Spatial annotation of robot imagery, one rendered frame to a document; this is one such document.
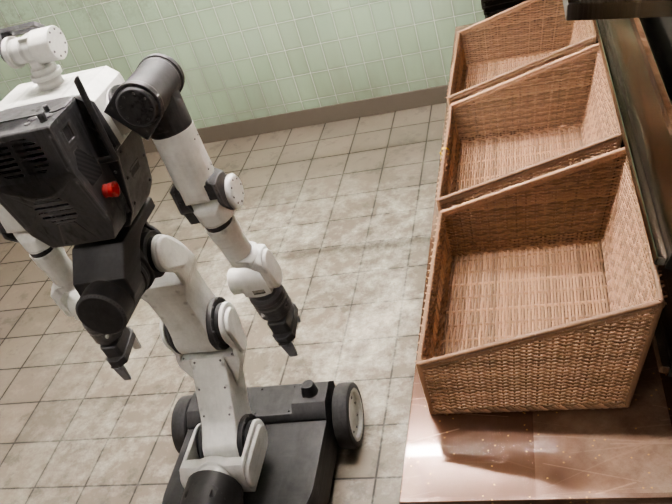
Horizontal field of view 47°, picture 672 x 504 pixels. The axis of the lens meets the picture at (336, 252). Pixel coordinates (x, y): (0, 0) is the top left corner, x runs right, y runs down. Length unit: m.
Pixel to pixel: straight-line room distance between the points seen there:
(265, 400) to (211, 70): 2.40
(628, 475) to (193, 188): 1.00
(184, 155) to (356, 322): 1.44
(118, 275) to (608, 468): 1.04
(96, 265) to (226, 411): 0.64
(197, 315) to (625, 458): 1.05
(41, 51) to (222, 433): 1.10
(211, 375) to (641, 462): 1.12
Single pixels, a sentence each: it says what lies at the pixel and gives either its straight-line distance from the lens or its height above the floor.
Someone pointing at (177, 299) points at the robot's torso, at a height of 0.77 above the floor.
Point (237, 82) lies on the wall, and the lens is 4.39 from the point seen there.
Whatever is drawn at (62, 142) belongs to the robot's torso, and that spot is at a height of 1.32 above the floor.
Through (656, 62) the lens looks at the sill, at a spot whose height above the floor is 1.18.
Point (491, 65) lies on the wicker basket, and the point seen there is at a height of 0.59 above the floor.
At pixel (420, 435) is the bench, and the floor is 0.58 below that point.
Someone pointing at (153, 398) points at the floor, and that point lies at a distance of 2.96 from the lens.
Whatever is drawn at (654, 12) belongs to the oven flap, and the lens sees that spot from 1.19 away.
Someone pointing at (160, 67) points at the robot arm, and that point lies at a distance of 1.58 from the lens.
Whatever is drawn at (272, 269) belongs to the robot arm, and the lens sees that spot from 1.81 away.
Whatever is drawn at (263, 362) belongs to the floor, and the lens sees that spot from 2.87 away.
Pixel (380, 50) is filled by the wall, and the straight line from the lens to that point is 4.15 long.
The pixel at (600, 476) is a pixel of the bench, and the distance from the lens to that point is 1.56.
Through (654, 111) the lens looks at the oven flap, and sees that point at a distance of 1.66.
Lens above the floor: 1.83
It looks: 34 degrees down
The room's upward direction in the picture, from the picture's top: 18 degrees counter-clockwise
